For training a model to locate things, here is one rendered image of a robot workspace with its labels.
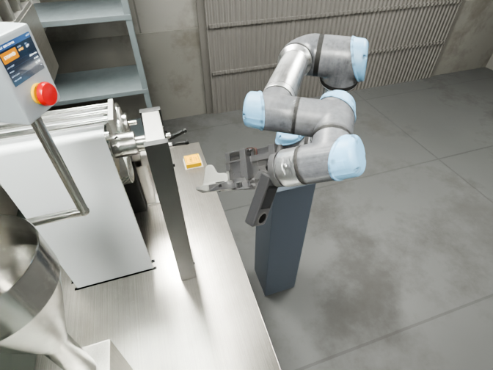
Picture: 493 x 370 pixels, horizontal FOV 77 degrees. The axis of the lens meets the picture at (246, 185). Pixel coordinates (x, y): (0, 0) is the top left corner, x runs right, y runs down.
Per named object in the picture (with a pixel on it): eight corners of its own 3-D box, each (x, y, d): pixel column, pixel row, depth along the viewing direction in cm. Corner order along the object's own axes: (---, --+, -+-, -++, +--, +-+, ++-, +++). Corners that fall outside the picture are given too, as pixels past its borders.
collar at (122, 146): (139, 158, 83) (133, 139, 79) (116, 163, 82) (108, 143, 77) (138, 145, 88) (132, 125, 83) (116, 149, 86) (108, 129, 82)
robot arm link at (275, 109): (285, 26, 94) (240, 89, 58) (321, 28, 92) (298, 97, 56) (281, 64, 102) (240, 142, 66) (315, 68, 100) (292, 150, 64)
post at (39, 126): (88, 213, 55) (36, 112, 41) (78, 215, 55) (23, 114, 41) (89, 206, 56) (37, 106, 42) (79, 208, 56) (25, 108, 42)
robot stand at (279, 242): (282, 260, 211) (296, 156, 149) (294, 286, 197) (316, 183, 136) (254, 269, 206) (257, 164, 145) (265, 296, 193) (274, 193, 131)
